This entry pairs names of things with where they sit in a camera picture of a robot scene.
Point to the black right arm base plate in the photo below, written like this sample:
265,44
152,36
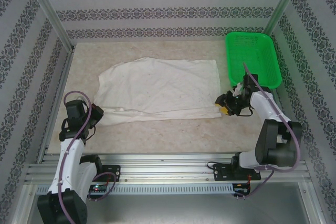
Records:
223,172

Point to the white t-shirt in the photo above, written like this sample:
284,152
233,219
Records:
157,90

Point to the aluminium corner post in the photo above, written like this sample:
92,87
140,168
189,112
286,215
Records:
284,3
50,11

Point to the grey sheet metal shelf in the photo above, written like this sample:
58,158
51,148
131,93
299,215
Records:
168,209

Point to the circuit board with green light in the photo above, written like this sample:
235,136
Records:
98,188

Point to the green plastic basket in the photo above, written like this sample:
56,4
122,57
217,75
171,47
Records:
252,56

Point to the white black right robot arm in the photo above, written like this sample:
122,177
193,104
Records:
273,140

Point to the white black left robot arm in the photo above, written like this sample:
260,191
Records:
69,163

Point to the aluminium mounting rail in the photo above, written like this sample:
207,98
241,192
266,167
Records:
168,167

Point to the small circuit board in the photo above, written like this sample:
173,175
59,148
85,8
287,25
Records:
241,187

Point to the aluminium side rail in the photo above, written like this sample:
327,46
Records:
56,100

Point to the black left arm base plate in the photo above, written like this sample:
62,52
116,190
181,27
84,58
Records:
113,172

